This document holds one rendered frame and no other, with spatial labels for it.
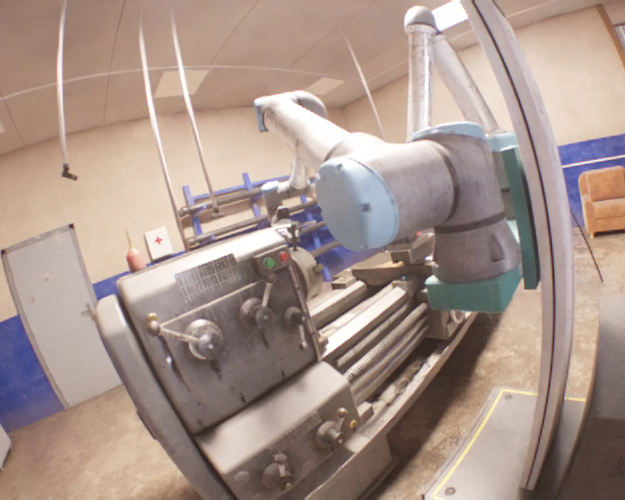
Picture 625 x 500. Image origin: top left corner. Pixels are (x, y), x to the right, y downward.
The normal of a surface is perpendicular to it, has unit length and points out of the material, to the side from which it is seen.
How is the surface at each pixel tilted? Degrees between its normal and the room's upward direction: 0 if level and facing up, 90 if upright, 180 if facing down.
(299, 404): 32
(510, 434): 0
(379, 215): 107
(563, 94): 90
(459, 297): 90
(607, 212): 90
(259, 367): 90
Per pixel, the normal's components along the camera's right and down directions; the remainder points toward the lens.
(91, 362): 0.63, -0.08
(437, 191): 0.32, 0.22
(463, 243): -0.72, -0.04
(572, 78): -0.72, 0.31
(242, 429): 0.09, -0.85
